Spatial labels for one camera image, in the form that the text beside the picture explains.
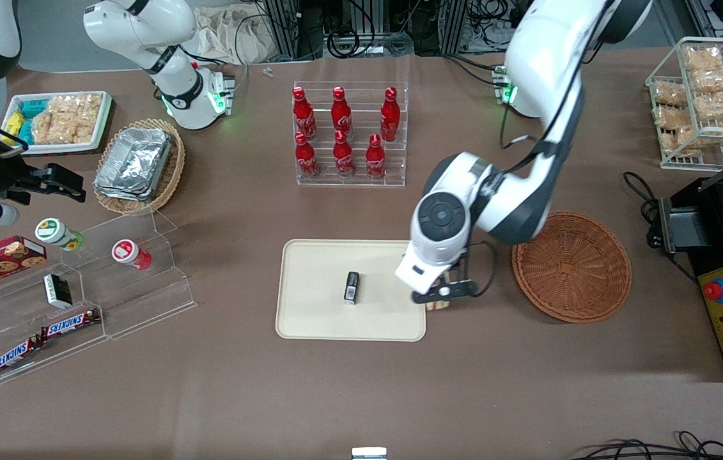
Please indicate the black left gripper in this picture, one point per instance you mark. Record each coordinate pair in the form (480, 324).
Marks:
(456, 268)

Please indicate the triangular sandwich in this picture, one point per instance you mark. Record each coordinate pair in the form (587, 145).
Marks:
(439, 306)

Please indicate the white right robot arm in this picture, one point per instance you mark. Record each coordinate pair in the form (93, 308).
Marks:
(177, 86)

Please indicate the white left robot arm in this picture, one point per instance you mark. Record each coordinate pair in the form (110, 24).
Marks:
(546, 64)

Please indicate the white rectangular snack tray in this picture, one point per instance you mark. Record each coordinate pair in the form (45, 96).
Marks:
(61, 149)

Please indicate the light oval wicker basket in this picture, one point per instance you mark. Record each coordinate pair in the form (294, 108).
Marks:
(172, 172)

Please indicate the brown round wicker basket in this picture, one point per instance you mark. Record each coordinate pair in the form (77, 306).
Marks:
(575, 268)

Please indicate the beige plastic tray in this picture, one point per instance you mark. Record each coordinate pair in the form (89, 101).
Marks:
(316, 300)

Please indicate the green lid drink bottle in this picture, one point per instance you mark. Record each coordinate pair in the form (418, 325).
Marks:
(54, 232)

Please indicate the teal snack packet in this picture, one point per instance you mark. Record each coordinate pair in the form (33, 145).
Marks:
(33, 107)
(26, 131)

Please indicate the clear bag of rice crackers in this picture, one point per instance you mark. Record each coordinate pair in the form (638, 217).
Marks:
(67, 118)

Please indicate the yellow snack packet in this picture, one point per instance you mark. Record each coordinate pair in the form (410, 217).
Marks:
(12, 125)

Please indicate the stacked aluminium foil trays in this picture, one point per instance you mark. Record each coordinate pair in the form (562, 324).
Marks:
(134, 163)

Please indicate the red lid drink bottle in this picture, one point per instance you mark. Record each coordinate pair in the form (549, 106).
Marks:
(128, 252)

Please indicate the small black box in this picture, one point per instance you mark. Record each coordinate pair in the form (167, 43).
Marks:
(351, 287)

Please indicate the black and white small carton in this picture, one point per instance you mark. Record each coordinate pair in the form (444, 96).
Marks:
(57, 291)

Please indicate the Snickers chocolate bar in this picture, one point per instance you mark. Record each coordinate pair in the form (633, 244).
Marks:
(70, 323)
(13, 356)

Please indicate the clear acrylic step shelf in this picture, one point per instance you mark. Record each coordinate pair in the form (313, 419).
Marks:
(144, 300)

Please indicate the clear acrylic bottle rack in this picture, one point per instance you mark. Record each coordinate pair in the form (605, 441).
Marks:
(361, 179)

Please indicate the red cola bottle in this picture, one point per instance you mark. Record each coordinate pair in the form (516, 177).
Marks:
(390, 116)
(375, 160)
(306, 158)
(343, 156)
(341, 115)
(303, 116)

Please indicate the white device at table edge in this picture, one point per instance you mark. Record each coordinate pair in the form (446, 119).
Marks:
(369, 453)

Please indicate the beige cloth bag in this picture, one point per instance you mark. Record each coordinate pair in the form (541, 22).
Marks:
(227, 35)

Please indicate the small clear plastic clip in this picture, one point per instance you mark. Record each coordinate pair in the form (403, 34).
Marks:
(266, 72)

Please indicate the black box with grey face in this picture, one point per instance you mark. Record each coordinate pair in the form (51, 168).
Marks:
(687, 227)

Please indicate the black countertop appliance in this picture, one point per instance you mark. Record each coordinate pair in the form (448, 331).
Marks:
(719, 223)

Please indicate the clear bag of fried snacks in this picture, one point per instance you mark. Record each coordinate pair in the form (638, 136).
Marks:
(704, 59)
(716, 81)
(668, 94)
(722, 105)
(687, 140)
(671, 119)

